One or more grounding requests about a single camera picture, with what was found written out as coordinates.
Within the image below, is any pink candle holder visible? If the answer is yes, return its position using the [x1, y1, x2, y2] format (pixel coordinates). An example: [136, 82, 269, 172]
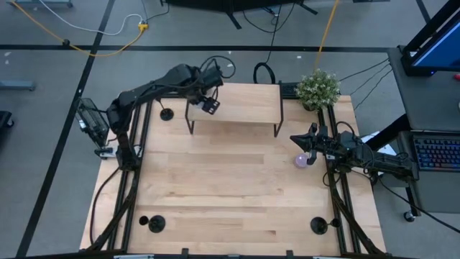
[294, 153, 310, 169]

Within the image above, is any white paper sheet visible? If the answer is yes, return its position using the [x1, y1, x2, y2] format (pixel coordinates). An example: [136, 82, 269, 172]
[360, 130, 393, 156]

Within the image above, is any yellow cable with plug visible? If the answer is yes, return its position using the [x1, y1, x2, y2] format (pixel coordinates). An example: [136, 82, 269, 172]
[9, 0, 150, 58]

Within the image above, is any thin black cable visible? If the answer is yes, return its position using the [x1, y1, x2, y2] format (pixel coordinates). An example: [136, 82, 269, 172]
[354, 69, 393, 110]
[349, 63, 392, 96]
[339, 58, 391, 83]

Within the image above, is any backlit black keyboard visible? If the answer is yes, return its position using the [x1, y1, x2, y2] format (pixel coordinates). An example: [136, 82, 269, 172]
[413, 136, 460, 172]

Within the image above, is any grey computer desk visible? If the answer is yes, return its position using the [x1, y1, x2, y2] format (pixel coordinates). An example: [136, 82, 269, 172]
[366, 46, 460, 222]

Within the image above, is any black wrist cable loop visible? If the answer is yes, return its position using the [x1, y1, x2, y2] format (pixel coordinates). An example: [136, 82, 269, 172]
[199, 55, 237, 79]

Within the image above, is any looped black cable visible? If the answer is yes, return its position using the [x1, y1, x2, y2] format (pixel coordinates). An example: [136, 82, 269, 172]
[242, 0, 296, 86]

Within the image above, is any long yellow cable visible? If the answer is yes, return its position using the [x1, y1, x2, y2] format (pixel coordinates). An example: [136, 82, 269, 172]
[313, 0, 341, 73]

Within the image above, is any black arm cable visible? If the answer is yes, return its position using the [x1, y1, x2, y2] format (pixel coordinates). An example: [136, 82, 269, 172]
[377, 174, 460, 235]
[88, 168, 120, 246]

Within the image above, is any potted green plant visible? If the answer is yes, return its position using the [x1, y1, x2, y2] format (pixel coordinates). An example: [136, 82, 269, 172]
[294, 69, 341, 112]

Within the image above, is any wooden shelf with black legs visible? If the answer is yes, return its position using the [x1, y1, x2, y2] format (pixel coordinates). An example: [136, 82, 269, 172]
[185, 76, 285, 138]

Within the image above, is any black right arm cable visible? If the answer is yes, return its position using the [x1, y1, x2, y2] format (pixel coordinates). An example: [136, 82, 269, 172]
[377, 174, 460, 235]

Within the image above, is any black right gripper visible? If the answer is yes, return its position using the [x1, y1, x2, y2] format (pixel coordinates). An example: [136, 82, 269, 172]
[290, 122, 341, 166]

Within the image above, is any computer monitor on black stand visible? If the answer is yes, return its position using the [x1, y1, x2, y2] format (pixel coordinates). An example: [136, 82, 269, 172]
[399, 0, 460, 77]

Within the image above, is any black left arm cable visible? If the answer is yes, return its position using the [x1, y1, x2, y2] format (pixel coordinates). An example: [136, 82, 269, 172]
[88, 168, 120, 246]

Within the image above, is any white cable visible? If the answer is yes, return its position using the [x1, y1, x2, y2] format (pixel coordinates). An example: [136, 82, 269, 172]
[38, 0, 144, 37]

